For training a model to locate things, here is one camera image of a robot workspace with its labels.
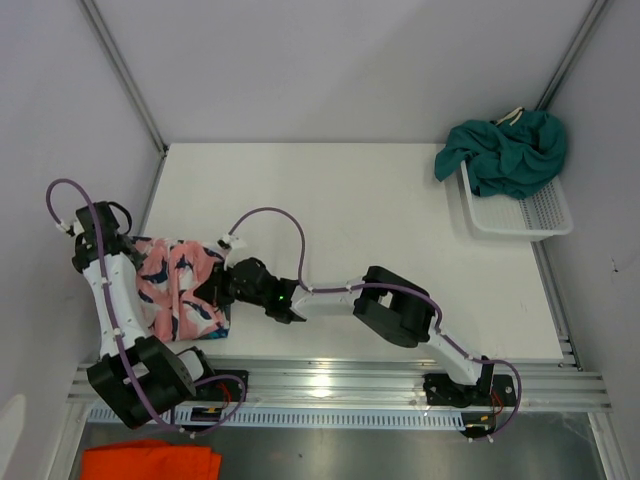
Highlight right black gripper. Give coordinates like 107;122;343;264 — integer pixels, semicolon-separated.
195;259;268;309

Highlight pink patterned shorts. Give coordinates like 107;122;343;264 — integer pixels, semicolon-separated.
134;236;223;343

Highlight teal green shorts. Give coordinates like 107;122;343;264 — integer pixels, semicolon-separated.
434;107;568;200

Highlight patterned orange blue shorts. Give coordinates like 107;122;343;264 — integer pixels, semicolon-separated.
199;306;231;340

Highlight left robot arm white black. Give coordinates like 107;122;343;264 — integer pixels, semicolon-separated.
72;201;217;429

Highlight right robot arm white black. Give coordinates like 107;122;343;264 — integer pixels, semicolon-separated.
195;257;494;406

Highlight folded orange shorts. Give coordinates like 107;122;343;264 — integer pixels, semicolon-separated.
80;439;222;480

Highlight white plastic basket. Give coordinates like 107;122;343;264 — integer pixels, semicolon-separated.
458;163;574;242

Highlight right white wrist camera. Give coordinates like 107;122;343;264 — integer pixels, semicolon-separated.
217;233;249;270

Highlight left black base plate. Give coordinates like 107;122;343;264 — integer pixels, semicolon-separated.
195;369;249;403

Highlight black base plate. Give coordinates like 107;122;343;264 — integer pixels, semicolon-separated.
423;373;517;408
195;369;249;403

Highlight white slotted cable duct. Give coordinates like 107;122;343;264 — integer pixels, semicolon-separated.
87;406;465;431

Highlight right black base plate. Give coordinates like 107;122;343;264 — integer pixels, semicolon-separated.
423;373;517;408

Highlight aluminium mounting rail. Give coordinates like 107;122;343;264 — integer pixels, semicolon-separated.
67;356;614;411

